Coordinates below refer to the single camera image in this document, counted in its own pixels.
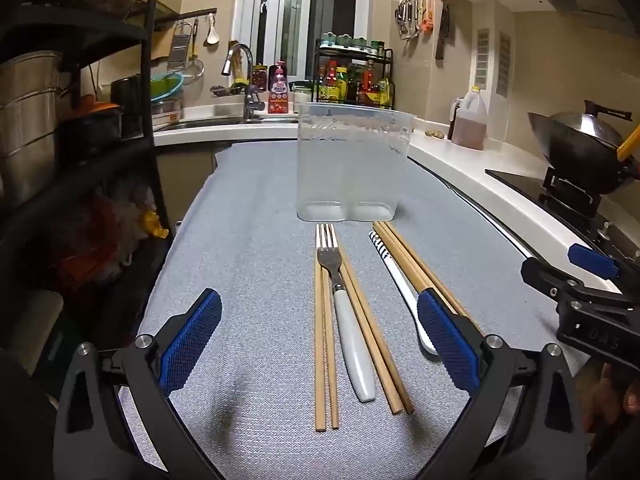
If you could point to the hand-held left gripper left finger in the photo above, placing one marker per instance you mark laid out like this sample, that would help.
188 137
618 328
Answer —
192 340

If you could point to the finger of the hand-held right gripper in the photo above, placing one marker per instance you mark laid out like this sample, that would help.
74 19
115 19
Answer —
592 260
550 282

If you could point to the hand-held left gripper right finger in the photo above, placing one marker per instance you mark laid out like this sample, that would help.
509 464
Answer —
447 345

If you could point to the wooden chopstick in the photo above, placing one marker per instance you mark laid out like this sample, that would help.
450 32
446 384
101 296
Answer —
395 255
425 270
375 355
387 355
319 350
407 260
331 370

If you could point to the clear plastic container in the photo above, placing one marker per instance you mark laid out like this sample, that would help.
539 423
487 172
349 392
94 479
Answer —
350 160

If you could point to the person's right hand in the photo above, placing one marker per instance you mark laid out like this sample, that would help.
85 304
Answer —
612 400

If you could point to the black gas stove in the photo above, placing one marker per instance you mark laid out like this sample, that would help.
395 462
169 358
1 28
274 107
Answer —
565 195

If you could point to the grey fabric mat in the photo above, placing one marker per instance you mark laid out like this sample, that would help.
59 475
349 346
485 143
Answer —
250 260

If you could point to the yellow plastic bag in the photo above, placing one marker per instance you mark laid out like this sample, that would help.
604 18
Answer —
155 224

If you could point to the red plastic bag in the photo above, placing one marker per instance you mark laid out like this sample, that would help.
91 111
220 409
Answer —
95 230

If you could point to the cooking oil jug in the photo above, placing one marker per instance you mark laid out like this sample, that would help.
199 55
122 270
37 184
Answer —
470 125

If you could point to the garlic cloves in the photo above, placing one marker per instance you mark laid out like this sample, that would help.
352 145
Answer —
434 134

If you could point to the kitchen sink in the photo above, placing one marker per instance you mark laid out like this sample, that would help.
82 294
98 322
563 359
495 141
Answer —
215 122

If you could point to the black shelf rack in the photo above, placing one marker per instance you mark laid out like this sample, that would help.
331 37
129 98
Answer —
147 110

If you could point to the black cup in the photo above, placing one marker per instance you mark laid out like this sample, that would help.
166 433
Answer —
125 107

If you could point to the chrome faucet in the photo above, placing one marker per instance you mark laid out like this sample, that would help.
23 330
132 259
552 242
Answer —
248 100

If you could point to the orange lid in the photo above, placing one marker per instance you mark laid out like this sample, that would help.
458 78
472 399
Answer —
97 106

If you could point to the green colander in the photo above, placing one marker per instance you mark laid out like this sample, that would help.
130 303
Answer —
167 87

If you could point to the black spice rack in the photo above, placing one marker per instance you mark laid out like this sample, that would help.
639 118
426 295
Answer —
390 75

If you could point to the white jar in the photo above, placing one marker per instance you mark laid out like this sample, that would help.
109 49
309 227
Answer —
301 100

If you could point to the pink detergent bottle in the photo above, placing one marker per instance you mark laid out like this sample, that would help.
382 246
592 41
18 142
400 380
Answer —
279 90

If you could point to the red chili jar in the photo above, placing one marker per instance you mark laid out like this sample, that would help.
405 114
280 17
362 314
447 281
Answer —
259 79

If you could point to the hanging cleaver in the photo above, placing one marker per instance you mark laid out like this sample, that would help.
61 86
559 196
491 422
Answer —
442 35

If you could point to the row of sauce bottles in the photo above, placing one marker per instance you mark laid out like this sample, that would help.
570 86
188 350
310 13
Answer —
350 85

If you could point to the large steel pot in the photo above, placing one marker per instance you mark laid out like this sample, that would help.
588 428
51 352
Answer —
30 110

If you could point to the metal grater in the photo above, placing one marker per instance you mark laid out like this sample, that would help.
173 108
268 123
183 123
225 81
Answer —
179 47

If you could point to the row of hanging kitchen tools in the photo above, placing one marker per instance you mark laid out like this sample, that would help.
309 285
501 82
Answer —
412 15

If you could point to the white hanging ladle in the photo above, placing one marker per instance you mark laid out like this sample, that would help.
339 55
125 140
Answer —
212 35

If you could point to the row of spice jars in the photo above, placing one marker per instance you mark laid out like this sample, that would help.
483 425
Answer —
350 41

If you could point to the window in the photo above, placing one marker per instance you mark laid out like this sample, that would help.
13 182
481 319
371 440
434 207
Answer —
295 10

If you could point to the white wall grille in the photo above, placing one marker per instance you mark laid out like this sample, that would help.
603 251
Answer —
483 57
503 62

